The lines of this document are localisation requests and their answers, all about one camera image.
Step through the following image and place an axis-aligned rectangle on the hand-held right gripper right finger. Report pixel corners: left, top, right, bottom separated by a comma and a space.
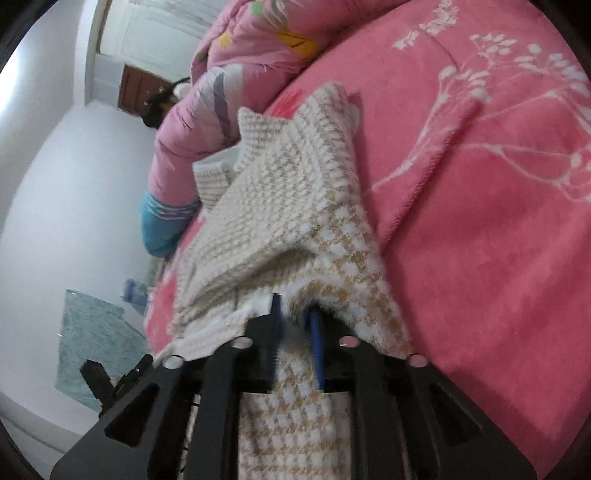
308, 309, 537, 480

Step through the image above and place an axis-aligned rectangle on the pink floral bed blanket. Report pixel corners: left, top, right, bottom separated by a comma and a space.
144, 0, 591, 478

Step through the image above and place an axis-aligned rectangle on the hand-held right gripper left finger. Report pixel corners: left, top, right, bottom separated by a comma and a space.
50, 292, 282, 480

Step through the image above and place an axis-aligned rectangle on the brown wooden furniture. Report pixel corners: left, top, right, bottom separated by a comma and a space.
117, 65, 178, 116

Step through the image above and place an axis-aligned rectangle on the beige houndstooth coat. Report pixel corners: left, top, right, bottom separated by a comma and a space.
154, 82, 414, 480

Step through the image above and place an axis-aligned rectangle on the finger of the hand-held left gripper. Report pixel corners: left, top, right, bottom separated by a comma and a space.
80, 359, 115, 412
113, 353, 154, 394

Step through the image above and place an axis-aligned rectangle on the pink and blue quilt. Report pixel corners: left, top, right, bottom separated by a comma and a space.
140, 0, 333, 258

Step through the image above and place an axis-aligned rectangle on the white door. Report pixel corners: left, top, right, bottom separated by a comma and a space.
99, 0, 232, 79

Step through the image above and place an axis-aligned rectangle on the teal patterned cloth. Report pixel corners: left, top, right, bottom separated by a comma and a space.
54, 288, 149, 411

